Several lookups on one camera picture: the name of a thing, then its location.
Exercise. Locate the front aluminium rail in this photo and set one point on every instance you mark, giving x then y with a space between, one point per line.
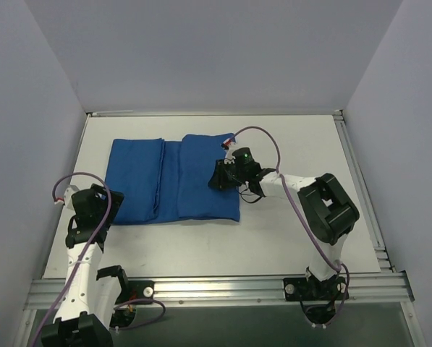
365 288

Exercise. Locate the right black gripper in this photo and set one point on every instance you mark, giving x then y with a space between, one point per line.
222 174

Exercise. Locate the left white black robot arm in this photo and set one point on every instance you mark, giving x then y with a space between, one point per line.
90 292

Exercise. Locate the blue surgical cloth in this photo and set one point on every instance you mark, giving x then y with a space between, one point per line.
166 181

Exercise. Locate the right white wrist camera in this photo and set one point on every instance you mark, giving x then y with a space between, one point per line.
229 146

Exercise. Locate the back aluminium rail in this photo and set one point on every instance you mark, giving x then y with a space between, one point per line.
110 113

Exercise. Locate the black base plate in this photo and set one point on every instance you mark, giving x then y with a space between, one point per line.
311 289
141 289

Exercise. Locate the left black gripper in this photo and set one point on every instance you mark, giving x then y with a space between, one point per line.
111 202

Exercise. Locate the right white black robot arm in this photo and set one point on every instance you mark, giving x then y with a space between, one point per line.
321 203

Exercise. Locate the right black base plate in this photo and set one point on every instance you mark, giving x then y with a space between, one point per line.
311 289

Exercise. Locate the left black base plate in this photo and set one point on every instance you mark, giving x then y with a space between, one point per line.
141 289

